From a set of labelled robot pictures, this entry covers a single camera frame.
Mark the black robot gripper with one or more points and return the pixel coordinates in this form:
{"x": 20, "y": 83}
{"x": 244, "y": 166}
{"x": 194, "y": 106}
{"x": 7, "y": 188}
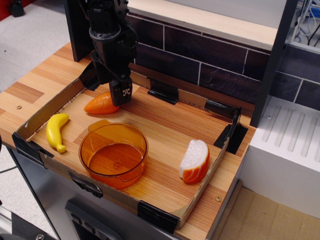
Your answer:
{"x": 113, "y": 53}

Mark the orange plastic toy carrot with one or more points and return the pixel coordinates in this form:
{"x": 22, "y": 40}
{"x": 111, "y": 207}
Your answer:
{"x": 101, "y": 104}

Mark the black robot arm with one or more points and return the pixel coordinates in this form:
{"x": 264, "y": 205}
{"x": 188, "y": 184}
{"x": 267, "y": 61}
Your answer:
{"x": 103, "y": 16}

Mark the transparent orange plastic pot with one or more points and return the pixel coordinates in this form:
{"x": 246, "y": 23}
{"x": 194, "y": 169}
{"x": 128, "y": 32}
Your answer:
{"x": 114, "y": 153}

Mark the taped cardboard fence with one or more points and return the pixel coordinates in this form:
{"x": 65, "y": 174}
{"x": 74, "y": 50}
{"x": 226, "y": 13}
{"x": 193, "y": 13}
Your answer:
{"x": 169, "y": 112}

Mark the yellow plastic toy banana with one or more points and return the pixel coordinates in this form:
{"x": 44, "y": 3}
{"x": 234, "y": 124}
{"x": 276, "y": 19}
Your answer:
{"x": 53, "y": 131}

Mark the white orange toy sushi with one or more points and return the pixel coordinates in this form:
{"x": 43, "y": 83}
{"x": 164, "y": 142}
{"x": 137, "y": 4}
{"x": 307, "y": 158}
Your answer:
{"x": 195, "y": 162}

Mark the light wooden shelf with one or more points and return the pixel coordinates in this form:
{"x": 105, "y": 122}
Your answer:
{"x": 225, "y": 27}

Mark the black toy oven front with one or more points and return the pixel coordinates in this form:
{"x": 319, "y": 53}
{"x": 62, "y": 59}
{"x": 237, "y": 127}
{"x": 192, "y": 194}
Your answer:
{"x": 91, "y": 222}

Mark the white toy sink drainboard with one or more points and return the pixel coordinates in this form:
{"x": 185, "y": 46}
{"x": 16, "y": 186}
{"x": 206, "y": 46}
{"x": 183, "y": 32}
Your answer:
{"x": 282, "y": 162}

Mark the dark grey left post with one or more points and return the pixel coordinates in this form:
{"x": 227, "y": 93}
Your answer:
{"x": 78, "y": 28}

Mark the dark grey post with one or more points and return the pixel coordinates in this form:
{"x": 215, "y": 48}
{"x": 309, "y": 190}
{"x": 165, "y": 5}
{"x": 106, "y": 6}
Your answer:
{"x": 78, "y": 28}
{"x": 274, "y": 58}

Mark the dark grey right post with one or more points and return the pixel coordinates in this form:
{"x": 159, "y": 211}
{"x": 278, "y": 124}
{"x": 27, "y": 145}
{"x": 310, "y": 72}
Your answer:
{"x": 274, "y": 58}

